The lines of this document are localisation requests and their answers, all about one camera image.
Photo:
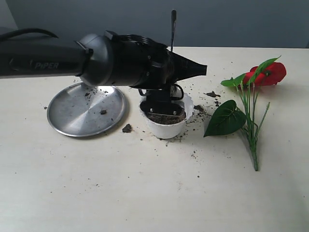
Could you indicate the round steel plate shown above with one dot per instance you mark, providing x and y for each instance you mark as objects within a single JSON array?
[{"x": 75, "y": 111}]

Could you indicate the steel spoon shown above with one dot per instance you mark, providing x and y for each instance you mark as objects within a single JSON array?
[{"x": 173, "y": 27}]

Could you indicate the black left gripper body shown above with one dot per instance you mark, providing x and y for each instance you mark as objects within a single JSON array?
[{"x": 166, "y": 68}]

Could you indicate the soil clump near plate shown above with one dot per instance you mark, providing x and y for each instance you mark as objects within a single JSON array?
[{"x": 127, "y": 128}]

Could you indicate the white scalloped plastic pot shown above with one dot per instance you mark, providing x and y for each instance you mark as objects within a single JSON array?
[{"x": 169, "y": 131}]

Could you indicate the soil clump near flower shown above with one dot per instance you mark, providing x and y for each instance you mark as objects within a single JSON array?
[{"x": 212, "y": 94}]

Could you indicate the artificial red flower plant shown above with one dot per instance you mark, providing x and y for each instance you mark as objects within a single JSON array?
[{"x": 228, "y": 118}]

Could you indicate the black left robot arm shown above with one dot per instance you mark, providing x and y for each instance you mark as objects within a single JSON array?
[{"x": 107, "y": 60}]

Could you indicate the dark brown potting soil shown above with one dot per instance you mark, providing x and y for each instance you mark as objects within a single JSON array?
[{"x": 166, "y": 120}]

